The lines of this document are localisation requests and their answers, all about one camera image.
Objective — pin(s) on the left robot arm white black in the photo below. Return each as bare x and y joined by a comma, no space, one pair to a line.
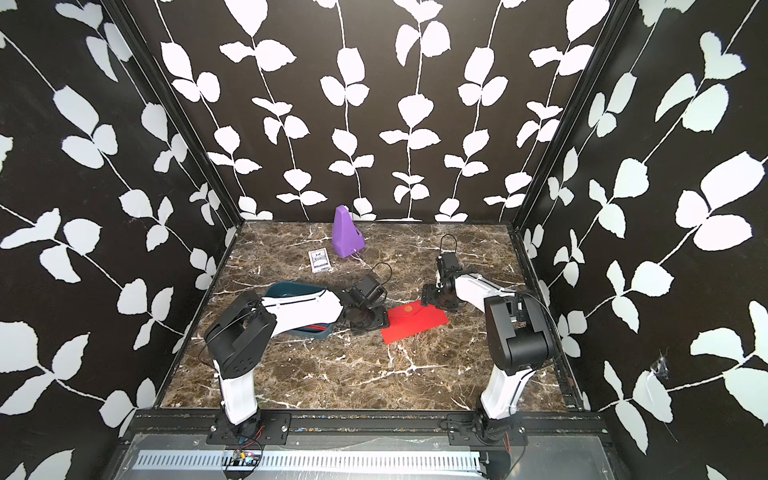
238,339

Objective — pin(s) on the teal plastic storage box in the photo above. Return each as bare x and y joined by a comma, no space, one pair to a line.
287,289

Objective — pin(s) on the small white card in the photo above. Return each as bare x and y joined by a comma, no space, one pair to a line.
319,260

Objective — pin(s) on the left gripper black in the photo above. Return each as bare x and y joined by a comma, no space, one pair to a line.
380,322

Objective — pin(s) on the black aluminium front rail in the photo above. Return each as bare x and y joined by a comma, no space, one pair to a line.
461,428

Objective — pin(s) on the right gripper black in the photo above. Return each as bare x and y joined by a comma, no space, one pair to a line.
428,296

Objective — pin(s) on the small green circuit board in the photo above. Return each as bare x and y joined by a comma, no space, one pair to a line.
242,459

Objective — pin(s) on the purple pyramid metronome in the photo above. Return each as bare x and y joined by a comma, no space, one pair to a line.
346,238

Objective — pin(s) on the white perforated cable tray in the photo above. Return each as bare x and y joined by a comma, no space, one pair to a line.
367,462

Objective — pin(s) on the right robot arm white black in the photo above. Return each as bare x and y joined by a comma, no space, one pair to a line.
517,326

